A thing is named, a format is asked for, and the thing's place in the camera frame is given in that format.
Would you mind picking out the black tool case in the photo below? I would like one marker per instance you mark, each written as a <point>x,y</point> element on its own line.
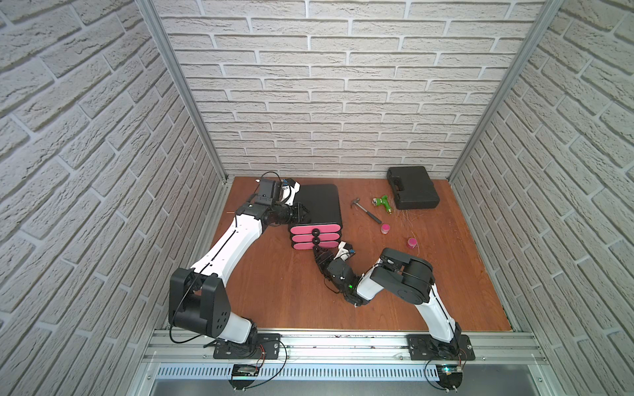
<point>412,188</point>

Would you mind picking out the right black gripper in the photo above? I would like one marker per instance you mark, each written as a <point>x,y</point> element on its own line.
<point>323,259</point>

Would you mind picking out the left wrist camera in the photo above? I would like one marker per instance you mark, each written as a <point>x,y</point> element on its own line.
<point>274,192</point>

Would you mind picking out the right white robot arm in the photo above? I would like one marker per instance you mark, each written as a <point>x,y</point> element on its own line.
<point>408,277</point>

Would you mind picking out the black drawer cabinet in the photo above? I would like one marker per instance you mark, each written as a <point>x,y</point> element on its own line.
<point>323,202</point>

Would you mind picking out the aluminium frame post left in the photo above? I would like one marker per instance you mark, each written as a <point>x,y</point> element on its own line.
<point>164,46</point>

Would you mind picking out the green toy drill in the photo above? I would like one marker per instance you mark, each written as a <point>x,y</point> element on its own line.
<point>383,201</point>

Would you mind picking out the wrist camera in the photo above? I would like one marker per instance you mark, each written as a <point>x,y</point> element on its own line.
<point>274,192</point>
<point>345,251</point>

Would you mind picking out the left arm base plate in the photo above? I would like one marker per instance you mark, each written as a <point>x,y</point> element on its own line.
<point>257,347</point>

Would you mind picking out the hammer with black handle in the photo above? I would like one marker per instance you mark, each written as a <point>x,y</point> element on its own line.
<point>355,203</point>

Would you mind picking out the right controller board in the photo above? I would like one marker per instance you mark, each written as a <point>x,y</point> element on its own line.
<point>450,377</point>

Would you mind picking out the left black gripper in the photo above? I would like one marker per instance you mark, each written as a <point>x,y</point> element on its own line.
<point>300,213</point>

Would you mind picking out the controller board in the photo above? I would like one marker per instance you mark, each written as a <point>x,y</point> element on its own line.
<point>450,377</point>
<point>242,376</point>

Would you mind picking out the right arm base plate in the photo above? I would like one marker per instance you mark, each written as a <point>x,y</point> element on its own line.
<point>423,347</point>

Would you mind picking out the pink drawer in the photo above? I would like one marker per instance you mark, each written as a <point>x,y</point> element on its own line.
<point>310,238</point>
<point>303,229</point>
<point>310,246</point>

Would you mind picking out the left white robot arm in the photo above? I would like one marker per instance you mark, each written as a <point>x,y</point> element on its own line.
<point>198,300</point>

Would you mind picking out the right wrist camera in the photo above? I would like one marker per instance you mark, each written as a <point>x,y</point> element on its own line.
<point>345,251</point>

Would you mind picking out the aluminium frame post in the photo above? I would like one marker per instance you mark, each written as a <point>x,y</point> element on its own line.
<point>164,46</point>
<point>530,43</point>

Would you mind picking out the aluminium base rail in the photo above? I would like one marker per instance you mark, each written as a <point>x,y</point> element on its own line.
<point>349,347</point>

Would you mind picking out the left controller board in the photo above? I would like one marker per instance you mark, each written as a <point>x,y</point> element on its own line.
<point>242,376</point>

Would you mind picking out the aluminium frame post right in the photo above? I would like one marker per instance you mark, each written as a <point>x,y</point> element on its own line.
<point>530,43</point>

